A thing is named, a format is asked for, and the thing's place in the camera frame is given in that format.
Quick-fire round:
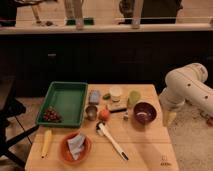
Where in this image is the black handled knife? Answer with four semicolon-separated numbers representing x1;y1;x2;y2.
108;108;127;113

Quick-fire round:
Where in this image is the grey folded cloth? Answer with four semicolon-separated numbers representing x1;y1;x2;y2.
67;133;85;160

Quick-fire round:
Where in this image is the orange fruit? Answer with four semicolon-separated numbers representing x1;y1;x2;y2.
98;109;110;121

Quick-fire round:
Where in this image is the light green cup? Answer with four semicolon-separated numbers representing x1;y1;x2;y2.
128;91;141;107

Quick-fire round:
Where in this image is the purple bowl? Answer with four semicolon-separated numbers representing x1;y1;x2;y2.
133;102;157;125

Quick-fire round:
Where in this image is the green plastic tray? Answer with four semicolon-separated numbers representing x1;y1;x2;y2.
36;81;88;128

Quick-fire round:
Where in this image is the small wooden block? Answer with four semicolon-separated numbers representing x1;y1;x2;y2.
123;113;129;121

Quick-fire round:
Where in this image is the small metal cup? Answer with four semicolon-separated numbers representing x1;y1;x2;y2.
86;105;98;121

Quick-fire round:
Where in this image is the bunch of dark grapes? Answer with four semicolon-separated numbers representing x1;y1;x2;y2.
43;107;62;123

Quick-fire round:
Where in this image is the small green lime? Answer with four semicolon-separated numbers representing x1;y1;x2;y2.
102;93;111;100

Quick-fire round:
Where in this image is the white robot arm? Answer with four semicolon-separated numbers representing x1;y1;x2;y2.
159;63;213;127

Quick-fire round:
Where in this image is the orange bowl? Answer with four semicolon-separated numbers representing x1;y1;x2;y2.
59;132;92;165

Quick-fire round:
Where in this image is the blue grey sponge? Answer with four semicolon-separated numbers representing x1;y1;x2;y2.
89;90;100;105

